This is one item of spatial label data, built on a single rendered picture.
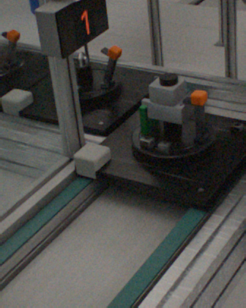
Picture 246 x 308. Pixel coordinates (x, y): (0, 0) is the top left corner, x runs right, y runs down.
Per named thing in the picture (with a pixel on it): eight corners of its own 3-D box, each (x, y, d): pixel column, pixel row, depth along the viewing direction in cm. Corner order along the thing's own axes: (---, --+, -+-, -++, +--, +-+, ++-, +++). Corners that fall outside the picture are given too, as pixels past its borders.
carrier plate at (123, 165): (270, 135, 120) (270, 124, 119) (207, 212, 103) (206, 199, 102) (148, 110, 132) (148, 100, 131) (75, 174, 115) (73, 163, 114)
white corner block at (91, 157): (113, 167, 116) (110, 146, 114) (98, 181, 113) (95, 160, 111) (90, 161, 118) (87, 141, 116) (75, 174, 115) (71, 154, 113)
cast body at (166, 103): (195, 113, 114) (192, 73, 110) (182, 125, 111) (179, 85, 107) (150, 104, 118) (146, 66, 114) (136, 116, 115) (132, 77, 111)
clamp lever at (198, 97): (209, 133, 113) (207, 91, 109) (203, 138, 111) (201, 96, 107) (189, 129, 114) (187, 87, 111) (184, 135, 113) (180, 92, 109)
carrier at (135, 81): (170, 83, 141) (166, 25, 134) (105, 141, 124) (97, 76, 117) (73, 66, 153) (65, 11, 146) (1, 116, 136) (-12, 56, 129)
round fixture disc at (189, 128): (230, 133, 118) (230, 122, 117) (192, 175, 108) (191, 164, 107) (158, 117, 125) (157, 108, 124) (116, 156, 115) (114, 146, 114)
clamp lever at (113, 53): (114, 81, 133) (123, 48, 128) (108, 85, 132) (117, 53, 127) (99, 72, 134) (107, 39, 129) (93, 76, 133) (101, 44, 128)
